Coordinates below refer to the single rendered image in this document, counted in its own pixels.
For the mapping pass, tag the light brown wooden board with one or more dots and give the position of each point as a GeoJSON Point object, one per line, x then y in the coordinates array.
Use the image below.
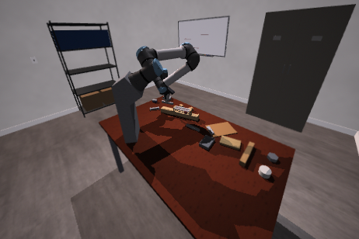
{"type": "Point", "coordinates": [230, 142]}

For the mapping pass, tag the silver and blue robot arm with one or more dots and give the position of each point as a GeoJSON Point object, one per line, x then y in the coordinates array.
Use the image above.
{"type": "Point", "coordinates": [152, 69]}

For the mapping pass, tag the tan wooden bar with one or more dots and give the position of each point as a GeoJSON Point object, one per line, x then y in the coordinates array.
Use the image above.
{"type": "Point", "coordinates": [246, 154]}

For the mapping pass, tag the tan flat board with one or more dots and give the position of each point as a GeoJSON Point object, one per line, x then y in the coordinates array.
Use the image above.
{"type": "Point", "coordinates": [220, 129]}

